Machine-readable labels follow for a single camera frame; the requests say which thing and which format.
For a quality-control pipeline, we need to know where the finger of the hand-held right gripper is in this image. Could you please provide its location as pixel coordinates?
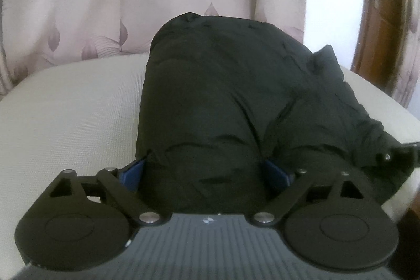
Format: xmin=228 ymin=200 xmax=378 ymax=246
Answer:
xmin=374 ymin=141 xmax=420 ymax=170

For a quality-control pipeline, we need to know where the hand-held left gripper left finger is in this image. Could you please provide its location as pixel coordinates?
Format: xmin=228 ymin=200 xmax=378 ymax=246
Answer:
xmin=49 ymin=159 xmax=172 ymax=229

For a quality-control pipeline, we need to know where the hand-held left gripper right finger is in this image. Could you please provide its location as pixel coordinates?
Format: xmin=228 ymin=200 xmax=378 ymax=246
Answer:
xmin=252 ymin=158 xmax=365 ymax=229

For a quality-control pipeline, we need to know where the black padded jacket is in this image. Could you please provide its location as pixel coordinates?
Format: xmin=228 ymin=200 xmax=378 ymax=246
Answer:
xmin=135 ymin=12 xmax=414 ymax=215

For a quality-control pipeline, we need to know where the beige padded surface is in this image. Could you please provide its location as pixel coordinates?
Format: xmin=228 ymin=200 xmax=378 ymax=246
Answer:
xmin=0 ymin=52 xmax=420 ymax=254

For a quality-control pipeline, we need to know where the striped curtain panel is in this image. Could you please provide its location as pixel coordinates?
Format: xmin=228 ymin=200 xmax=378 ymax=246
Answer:
xmin=386 ymin=0 xmax=420 ymax=110

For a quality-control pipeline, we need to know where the leaf-print pink curtain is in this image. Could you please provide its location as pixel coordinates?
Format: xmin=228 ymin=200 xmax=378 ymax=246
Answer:
xmin=0 ymin=0 xmax=308 ymax=101

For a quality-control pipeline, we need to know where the brown wooden door frame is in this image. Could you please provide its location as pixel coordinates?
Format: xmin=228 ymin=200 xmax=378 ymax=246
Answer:
xmin=350 ymin=0 xmax=411 ymax=94

